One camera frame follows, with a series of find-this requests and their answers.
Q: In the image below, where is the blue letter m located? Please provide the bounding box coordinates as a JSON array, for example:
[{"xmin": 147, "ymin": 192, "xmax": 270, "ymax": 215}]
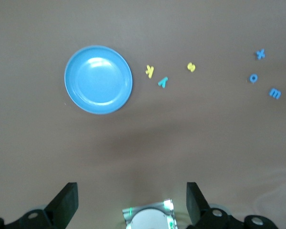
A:
[{"xmin": 268, "ymin": 87, "xmax": 282, "ymax": 100}]

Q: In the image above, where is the brown table cover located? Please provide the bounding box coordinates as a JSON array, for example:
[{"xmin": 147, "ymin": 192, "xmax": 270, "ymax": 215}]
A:
[{"xmin": 0, "ymin": 0, "xmax": 286, "ymax": 229}]

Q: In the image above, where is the blue plate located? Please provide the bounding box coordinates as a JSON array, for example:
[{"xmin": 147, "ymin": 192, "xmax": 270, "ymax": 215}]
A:
[{"xmin": 64, "ymin": 45, "xmax": 133, "ymax": 115}]

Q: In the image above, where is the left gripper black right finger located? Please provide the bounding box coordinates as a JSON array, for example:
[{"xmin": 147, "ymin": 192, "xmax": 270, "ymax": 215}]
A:
[{"xmin": 186, "ymin": 182, "xmax": 279, "ymax": 229}]

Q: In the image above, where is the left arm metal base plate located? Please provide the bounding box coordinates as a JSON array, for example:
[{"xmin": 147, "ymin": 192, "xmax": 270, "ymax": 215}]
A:
[{"xmin": 122, "ymin": 198, "xmax": 177, "ymax": 229}]

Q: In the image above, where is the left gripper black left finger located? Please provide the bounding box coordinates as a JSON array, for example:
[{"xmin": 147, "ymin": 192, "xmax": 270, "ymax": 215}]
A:
[{"xmin": 0, "ymin": 182, "xmax": 79, "ymax": 229}]

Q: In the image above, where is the teal letter y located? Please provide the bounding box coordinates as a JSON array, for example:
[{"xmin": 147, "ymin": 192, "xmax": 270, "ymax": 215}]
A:
[{"xmin": 157, "ymin": 76, "xmax": 169, "ymax": 89}]

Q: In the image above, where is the yellow letter k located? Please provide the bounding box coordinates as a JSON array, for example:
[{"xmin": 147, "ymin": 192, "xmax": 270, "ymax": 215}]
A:
[{"xmin": 145, "ymin": 65, "xmax": 155, "ymax": 79}]

